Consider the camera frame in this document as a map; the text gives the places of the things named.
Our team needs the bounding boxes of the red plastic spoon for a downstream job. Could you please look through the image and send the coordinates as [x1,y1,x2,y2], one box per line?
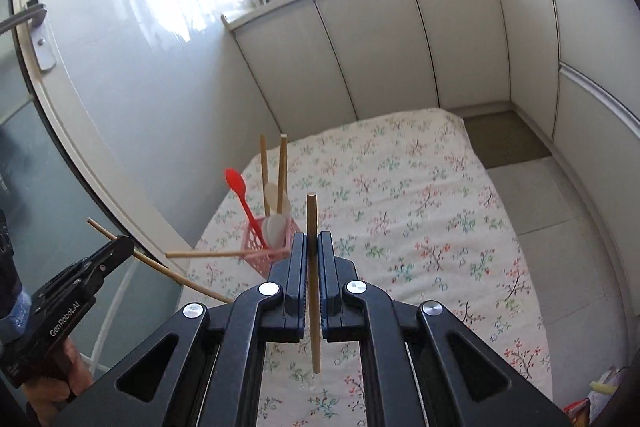
[224,168,267,247]

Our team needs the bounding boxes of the pink perforated utensil holder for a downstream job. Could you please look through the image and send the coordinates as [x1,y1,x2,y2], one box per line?
[241,217,299,277]

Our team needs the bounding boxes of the floral tablecloth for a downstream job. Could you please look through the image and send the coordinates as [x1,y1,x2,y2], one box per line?
[177,107,554,427]

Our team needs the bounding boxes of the silver door handle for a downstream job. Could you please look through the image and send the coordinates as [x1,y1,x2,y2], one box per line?
[0,0,56,72]

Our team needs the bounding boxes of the person left hand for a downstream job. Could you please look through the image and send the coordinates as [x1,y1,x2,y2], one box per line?
[22,338,93,426]

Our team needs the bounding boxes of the white rice paddle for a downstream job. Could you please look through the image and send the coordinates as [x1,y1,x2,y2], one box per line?
[262,213,288,249]

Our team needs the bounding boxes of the wooden chopstick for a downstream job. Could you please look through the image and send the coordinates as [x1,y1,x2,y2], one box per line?
[165,248,290,259]
[87,218,232,303]
[259,134,271,217]
[307,193,321,374]

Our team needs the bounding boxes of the white lower cabinets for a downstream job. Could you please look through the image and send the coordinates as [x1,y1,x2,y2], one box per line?
[224,0,639,343]

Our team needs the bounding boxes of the snack packages in basket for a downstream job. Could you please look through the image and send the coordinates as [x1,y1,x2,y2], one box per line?
[563,367,628,427]

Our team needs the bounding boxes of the wide wooden spatula handle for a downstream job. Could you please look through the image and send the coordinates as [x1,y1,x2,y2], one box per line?
[278,134,288,191]

